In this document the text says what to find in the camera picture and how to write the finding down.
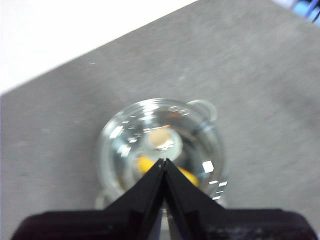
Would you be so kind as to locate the light blue box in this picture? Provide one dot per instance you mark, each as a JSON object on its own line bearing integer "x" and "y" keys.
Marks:
{"x": 306, "y": 8}

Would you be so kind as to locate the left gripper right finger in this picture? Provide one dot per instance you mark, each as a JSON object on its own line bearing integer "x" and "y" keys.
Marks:
{"x": 225, "y": 225}

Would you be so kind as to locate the pale green electric pot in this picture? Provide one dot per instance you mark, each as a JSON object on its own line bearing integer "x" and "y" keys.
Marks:
{"x": 213, "y": 110}

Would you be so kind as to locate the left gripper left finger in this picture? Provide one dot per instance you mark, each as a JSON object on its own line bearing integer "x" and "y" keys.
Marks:
{"x": 112, "y": 225}

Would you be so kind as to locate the yellow corn cob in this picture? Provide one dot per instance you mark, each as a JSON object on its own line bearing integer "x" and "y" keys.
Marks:
{"x": 143, "y": 165}

